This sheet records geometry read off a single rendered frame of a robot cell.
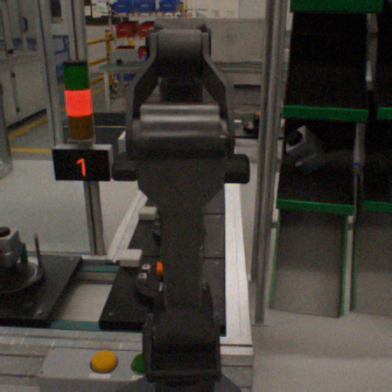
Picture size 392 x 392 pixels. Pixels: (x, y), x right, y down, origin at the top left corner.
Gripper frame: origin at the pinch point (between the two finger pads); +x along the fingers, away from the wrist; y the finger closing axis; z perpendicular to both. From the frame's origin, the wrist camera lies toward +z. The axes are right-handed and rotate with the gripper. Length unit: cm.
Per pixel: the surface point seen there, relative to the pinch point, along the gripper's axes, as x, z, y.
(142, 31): 7, 742, 134
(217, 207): 28, 61, -5
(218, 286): 28.4, 20.8, -5.5
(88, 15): -15, 1094, 326
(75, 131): -2.4, 29.1, 24.5
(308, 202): 4.5, 11.3, -20.3
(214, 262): 28.4, 30.3, -4.5
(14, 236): 17.6, 20.1, 36.8
